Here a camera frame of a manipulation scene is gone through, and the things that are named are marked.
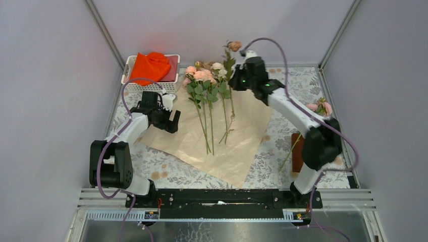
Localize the white plastic basket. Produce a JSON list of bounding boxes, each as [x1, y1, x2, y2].
[[121, 55, 180, 93]]

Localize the beige orange wrapping paper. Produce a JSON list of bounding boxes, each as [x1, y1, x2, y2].
[[137, 87, 273, 188]]

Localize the pink rose stems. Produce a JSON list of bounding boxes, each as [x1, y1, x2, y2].
[[183, 41, 242, 155]]

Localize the pink fake flower bunch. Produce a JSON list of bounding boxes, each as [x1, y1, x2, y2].
[[279, 98, 333, 171]]

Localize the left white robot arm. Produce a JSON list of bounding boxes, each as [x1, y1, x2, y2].
[[89, 91, 181, 207]]

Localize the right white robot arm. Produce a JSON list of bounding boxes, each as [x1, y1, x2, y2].
[[229, 56, 342, 208]]

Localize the dark red cloth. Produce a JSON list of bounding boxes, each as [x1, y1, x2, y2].
[[160, 54, 180, 83]]

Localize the tan ribbon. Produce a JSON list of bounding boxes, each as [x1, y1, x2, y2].
[[200, 62, 216, 70]]

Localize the orange cloth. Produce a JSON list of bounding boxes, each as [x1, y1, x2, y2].
[[130, 52, 172, 86]]

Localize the brown wooden block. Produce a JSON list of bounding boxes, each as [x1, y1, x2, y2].
[[291, 133, 304, 173]]

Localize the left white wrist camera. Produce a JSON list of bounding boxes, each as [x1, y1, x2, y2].
[[161, 92, 177, 111]]

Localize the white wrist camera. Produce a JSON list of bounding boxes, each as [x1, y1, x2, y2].
[[239, 49, 258, 63], [161, 92, 177, 111]]

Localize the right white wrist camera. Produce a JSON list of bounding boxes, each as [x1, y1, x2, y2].
[[239, 49, 258, 63]]

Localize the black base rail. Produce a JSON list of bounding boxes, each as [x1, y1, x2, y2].
[[125, 189, 323, 219]]

